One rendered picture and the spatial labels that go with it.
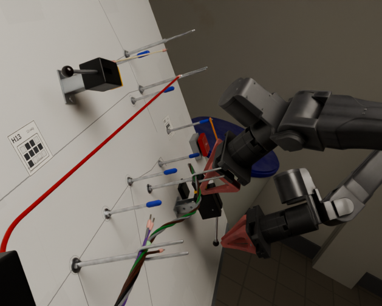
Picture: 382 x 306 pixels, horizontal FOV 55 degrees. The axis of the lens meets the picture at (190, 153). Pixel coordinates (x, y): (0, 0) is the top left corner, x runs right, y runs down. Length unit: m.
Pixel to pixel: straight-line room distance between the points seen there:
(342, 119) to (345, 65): 1.92
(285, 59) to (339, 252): 1.35
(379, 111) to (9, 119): 0.43
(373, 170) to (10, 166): 0.67
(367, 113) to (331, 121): 0.04
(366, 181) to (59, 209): 0.59
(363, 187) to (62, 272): 0.59
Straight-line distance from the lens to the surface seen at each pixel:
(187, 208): 0.76
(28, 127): 0.45
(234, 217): 2.16
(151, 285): 0.63
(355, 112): 0.53
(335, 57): 2.43
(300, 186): 0.76
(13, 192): 0.41
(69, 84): 0.52
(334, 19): 2.42
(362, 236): 2.72
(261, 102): 0.57
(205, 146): 0.96
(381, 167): 0.85
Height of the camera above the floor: 1.50
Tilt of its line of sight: 26 degrees down
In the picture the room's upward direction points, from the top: 25 degrees clockwise
